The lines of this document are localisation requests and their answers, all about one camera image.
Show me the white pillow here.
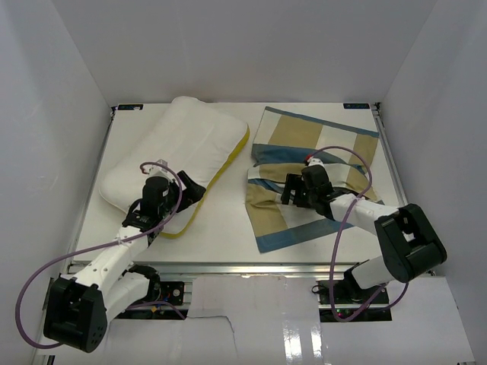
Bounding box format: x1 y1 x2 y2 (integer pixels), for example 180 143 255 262
99 97 250 213

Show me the checkered blue beige pillowcase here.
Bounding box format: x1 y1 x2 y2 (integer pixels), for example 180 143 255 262
245 106 381 253

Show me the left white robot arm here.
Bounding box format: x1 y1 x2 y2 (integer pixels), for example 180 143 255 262
43 171 206 353

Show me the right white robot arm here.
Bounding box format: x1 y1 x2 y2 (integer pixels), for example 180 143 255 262
281 164 447 303

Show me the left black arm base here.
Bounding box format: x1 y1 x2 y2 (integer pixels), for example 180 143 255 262
123 265 185 306

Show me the left blue corner label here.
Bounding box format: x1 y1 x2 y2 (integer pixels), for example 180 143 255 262
116 103 144 111

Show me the blue corner label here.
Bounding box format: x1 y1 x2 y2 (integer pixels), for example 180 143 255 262
343 103 370 110
116 103 144 111

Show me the right blue corner label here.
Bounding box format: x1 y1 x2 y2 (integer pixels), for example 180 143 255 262
343 103 370 110

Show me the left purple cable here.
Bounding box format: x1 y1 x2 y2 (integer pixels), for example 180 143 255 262
14 162 188 350

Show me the purple cable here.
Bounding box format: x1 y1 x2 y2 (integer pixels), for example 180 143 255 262
311 145 409 323
14 162 188 350

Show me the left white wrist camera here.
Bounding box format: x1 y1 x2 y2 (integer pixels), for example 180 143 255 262
139 160 170 179

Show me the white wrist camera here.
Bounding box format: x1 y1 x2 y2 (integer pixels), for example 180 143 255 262
139 160 170 179
305 155 324 168

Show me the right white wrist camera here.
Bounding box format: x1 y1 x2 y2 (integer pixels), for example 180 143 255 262
305 155 324 168

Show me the aluminium frame rail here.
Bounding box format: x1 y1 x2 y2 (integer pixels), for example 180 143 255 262
371 103 429 283

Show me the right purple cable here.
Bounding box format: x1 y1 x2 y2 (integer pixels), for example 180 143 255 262
311 145 409 323

